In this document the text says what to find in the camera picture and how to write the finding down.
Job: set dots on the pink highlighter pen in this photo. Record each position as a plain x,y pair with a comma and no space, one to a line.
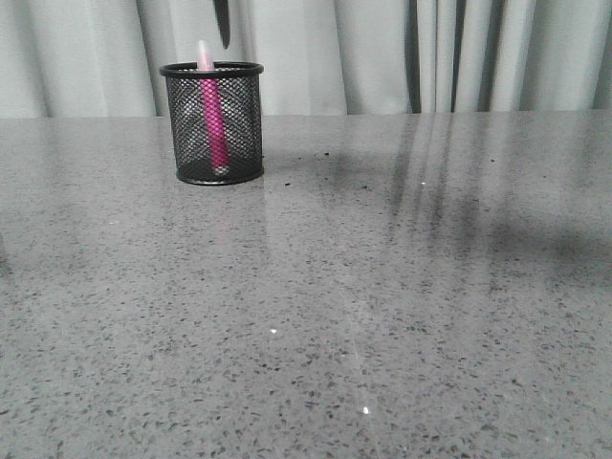
219,155

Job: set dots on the grey orange handled scissors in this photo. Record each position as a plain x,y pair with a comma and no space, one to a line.
222,14

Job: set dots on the black mesh pen cup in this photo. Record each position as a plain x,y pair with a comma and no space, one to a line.
238,86

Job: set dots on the grey pleated curtain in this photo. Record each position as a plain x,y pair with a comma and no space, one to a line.
102,58

